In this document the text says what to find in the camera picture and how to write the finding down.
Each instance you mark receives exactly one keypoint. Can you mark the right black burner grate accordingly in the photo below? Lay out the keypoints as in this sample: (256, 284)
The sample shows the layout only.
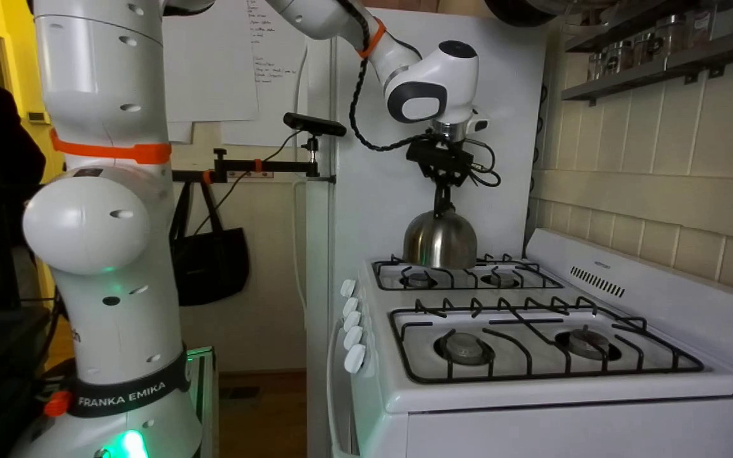
(504, 343)

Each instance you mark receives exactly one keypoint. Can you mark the wall shelf with jars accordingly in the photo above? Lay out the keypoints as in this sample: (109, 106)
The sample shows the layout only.
(644, 41)

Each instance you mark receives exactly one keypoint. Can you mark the black camera on clamp arm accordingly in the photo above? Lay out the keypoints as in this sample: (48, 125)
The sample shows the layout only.
(303, 132)

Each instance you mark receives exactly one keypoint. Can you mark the stainless steel kettle black handle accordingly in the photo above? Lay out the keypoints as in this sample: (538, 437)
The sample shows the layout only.
(441, 237)

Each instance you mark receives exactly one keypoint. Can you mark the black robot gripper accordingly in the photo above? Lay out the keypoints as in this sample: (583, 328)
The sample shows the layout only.
(441, 158)

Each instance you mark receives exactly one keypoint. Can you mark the left black burner grate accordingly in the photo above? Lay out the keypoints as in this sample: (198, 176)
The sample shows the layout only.
(487, 273)

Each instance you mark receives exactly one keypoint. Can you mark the white whiteboard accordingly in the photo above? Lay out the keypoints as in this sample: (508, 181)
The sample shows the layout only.
(234, 68)

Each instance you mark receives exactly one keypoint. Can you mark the black hanging bag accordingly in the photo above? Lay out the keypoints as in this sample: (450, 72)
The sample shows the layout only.
(207, 265)

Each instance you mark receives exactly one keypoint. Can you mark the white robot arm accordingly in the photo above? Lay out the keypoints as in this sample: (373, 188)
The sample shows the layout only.
(103, 231)

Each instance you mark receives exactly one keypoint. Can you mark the black burner grate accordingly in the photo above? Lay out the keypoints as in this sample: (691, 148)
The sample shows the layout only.
(504, 343)
(487, 273)

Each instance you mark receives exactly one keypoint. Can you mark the white gas stove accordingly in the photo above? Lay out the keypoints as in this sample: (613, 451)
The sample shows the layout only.
(375, 410)

